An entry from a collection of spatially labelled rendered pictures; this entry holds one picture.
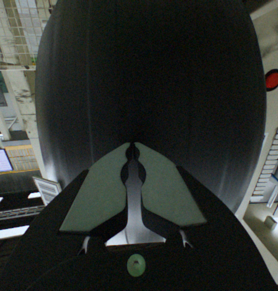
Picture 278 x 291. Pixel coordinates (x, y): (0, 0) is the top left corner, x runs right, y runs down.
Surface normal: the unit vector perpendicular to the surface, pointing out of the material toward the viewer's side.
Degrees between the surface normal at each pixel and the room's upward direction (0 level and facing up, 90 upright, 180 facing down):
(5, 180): 90
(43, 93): 108
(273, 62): 90
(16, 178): 90
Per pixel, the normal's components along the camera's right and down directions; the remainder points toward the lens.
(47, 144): -0.63, 0.18
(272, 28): 0.05, 0.40
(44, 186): -0.34, 0.42
